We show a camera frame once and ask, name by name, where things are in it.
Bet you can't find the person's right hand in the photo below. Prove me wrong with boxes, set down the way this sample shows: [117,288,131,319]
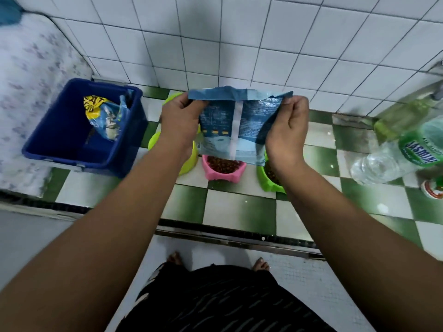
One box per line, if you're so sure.
[264,95,310,172]

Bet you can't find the person's left hand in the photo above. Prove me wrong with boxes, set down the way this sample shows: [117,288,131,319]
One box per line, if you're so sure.
[158,92,210,161]

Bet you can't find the yellow-green double pet bowl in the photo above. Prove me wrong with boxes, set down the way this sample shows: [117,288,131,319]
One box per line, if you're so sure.
[148,92,202,176]

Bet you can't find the blue pet food bag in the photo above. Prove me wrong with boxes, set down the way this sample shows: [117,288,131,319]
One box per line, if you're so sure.
[188,85,294,166]

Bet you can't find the green cat bowl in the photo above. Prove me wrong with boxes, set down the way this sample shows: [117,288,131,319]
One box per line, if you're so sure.
[257,151,287,195]

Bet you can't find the pink cat-ear bowl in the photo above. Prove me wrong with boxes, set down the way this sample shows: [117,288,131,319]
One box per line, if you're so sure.
[202,154,247,184]

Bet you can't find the yellow blue cat food bag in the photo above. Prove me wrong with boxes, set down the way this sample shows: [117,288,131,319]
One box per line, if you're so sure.
[83,89,134,142]

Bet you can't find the clear plastic water bottle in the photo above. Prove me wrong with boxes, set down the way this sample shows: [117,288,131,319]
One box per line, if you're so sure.
[350,115,443,186]

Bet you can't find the blue lidded storage box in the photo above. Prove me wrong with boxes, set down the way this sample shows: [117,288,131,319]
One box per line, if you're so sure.
[22,77,149,179]

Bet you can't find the person's left forearm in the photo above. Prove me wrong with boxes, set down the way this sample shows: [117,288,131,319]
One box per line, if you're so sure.
[0,143,195,332]

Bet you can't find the person's right forearm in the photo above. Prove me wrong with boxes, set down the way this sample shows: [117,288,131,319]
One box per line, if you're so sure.
[276,159,443,332]

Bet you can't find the person's right foot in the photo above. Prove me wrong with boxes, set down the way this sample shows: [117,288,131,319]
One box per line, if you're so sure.
[251,257,271,273]

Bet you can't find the yellow-green liquid bottle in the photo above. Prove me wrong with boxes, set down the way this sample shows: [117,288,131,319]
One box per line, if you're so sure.
[373,81,443,142]

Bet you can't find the white floral cloth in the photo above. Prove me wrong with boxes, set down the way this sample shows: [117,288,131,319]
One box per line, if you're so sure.
[0,12,94,198]

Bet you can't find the black shorts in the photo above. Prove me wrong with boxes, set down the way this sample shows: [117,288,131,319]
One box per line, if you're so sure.
[116,262,336,332]

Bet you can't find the teal folded towel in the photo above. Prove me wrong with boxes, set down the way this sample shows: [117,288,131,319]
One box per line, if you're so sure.
[0,0,25,26]

